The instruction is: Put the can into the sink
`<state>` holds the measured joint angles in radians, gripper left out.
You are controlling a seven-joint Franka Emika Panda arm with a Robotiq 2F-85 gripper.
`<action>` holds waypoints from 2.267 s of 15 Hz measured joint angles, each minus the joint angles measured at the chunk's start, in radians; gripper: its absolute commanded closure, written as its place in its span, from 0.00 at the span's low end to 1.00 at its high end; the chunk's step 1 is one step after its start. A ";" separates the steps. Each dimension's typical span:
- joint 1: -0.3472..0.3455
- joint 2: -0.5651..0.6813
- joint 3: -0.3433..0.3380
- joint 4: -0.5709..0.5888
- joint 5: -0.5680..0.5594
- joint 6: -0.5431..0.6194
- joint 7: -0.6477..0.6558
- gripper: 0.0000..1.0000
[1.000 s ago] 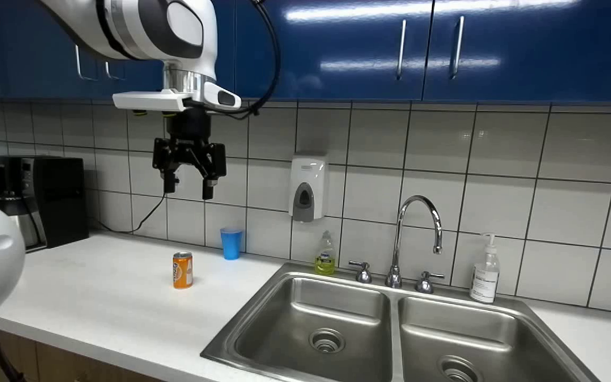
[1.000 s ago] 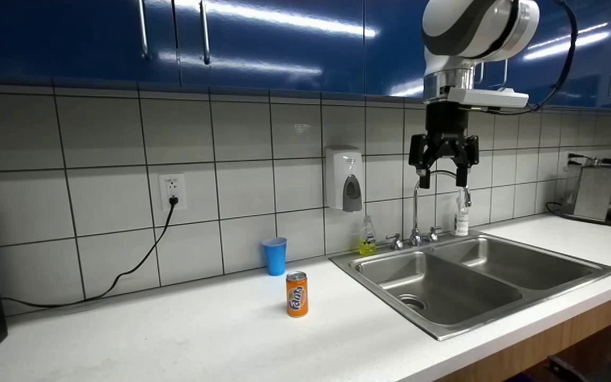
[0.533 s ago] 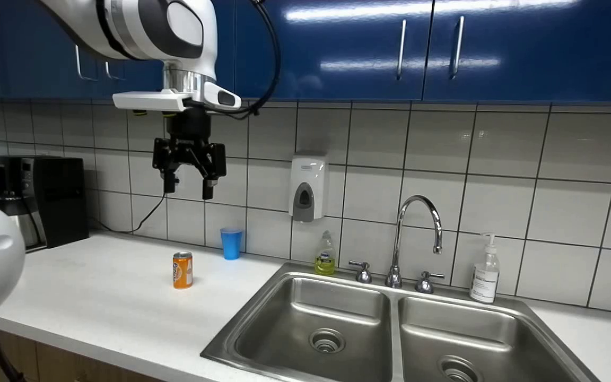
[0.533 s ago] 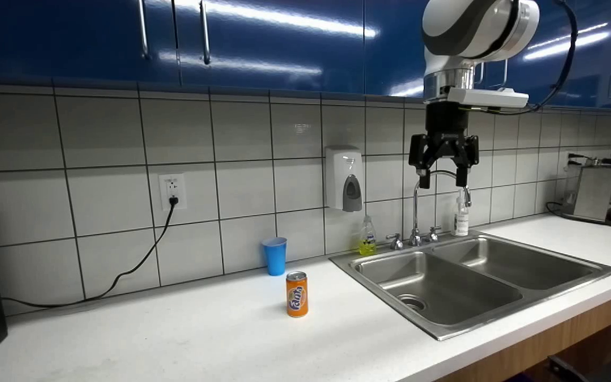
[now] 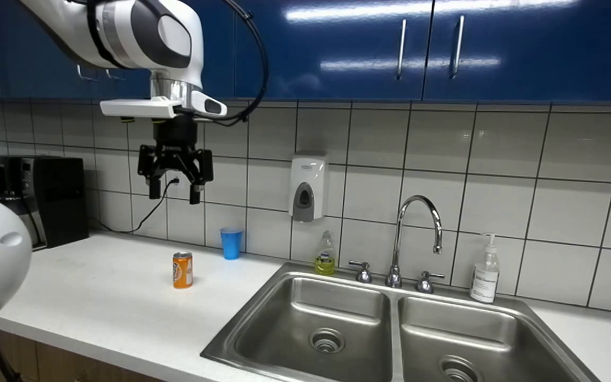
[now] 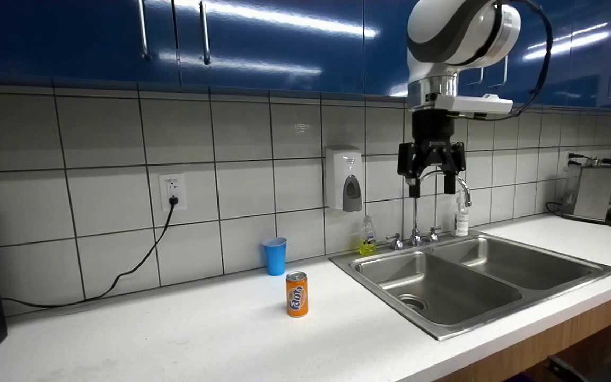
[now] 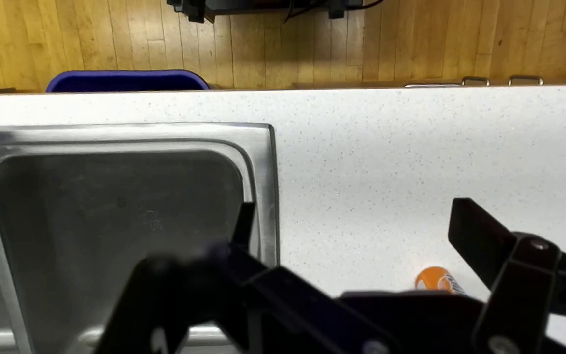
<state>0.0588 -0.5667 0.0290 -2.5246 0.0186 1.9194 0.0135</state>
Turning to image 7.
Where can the orange soda can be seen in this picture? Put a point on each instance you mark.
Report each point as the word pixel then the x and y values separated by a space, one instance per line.
pixel 435 281

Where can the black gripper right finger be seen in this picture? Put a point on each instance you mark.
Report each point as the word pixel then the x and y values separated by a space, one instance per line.
pixel 525 283

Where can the stainless steel double sink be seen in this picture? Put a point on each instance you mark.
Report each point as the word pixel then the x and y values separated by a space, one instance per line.
pixel 99 218

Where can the blue plastic bin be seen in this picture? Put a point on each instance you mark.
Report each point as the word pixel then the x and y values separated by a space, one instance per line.
pixel 126 82

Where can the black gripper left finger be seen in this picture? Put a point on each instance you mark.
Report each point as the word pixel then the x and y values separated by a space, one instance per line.
pixel 275 302

